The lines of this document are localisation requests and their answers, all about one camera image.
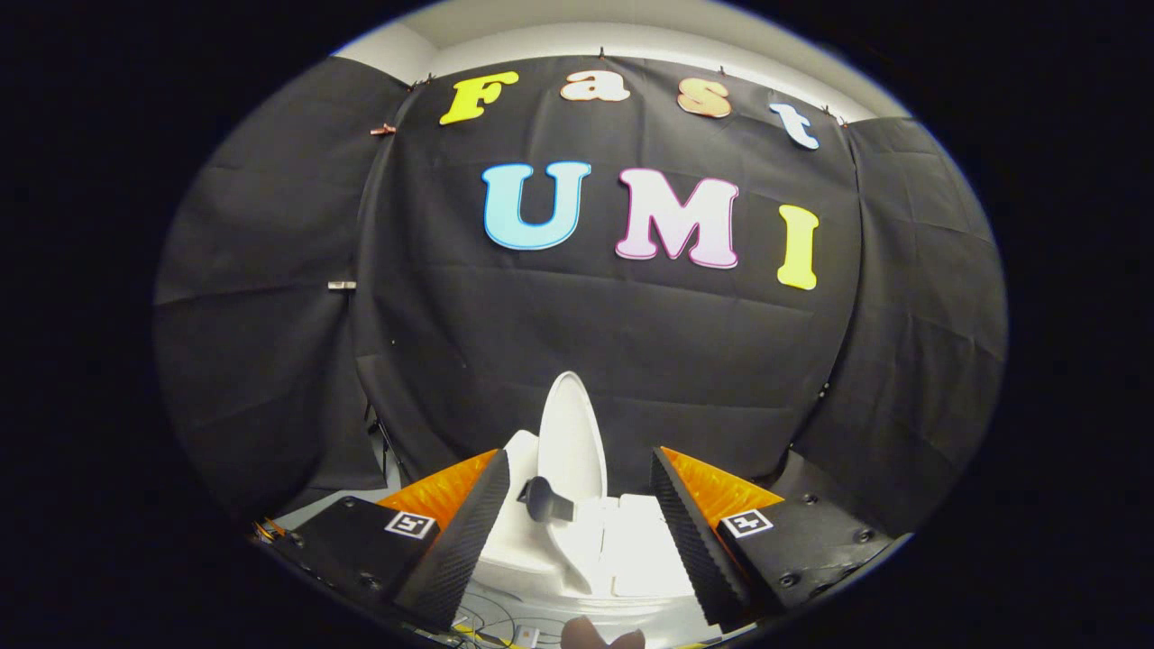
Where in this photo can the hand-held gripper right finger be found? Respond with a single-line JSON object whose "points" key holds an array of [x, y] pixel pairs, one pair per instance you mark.
{"points": [[694, 541]]}

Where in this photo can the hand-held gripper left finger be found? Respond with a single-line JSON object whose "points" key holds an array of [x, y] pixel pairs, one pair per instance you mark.
{"points": [[464, 559]]}

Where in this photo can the white toilet tank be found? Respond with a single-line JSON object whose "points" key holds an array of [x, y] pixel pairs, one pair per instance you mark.
{"points": [[645, 541]]}

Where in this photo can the small white box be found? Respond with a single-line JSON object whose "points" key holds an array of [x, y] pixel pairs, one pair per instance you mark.
{"points": [[528, 636]]}

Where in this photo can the black backdrop cloth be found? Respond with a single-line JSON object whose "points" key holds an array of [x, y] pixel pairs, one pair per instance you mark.
{"points": [[631, 342]]}

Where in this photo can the copper cloth clip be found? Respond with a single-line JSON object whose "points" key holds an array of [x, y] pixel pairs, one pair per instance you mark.
{"points": [[383, 130]]}

